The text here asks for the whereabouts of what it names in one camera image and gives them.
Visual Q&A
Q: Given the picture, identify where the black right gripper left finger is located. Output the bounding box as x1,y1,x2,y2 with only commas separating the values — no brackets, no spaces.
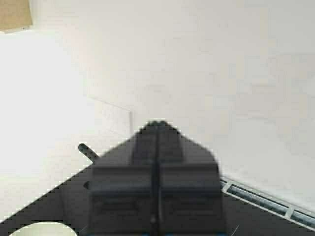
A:
83,121,158,236

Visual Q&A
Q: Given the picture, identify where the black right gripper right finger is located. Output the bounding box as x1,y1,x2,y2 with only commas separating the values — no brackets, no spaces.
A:
158,121,227,236

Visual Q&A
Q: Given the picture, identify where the black glass cooktop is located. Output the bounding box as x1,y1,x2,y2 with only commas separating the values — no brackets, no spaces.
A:
0,167,315,236

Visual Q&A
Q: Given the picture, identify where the black spatula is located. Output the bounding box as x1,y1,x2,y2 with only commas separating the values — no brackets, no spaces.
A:
78,143,99,163

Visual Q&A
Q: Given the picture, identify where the metal stove rear vent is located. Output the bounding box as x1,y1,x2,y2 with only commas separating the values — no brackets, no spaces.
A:
220,178,315,231

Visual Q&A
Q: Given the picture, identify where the wooden upper cabinet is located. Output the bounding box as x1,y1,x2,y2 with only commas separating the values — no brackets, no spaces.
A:
0,0,33,33

